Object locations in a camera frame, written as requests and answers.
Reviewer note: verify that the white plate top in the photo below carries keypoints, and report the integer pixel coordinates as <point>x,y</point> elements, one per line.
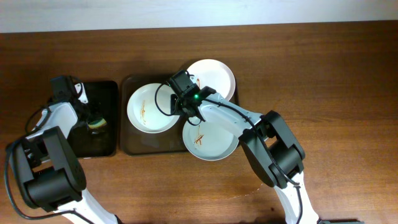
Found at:
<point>214,74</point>

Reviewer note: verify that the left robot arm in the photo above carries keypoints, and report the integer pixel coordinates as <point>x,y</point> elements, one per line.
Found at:
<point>43,176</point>

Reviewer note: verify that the green yellow sponge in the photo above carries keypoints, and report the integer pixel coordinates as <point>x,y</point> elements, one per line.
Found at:
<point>97,124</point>

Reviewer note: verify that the black plastic tray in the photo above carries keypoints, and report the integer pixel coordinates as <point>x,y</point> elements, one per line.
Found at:
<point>103,101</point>

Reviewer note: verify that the white plate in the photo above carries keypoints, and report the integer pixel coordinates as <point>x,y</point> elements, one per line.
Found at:
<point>143,113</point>
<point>214,74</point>

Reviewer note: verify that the brown translucent tray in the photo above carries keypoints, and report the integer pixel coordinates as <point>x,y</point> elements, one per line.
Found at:
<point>135,142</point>

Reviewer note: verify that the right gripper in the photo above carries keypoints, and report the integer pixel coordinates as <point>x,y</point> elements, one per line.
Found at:
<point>189,111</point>

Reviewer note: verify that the pale blue plate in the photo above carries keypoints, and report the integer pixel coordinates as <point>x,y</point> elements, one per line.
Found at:
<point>208,141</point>

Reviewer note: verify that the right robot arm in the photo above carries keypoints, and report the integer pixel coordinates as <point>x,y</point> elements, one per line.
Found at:
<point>271,148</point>

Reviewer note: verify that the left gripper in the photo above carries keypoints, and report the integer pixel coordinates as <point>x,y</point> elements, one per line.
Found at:
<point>86,115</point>

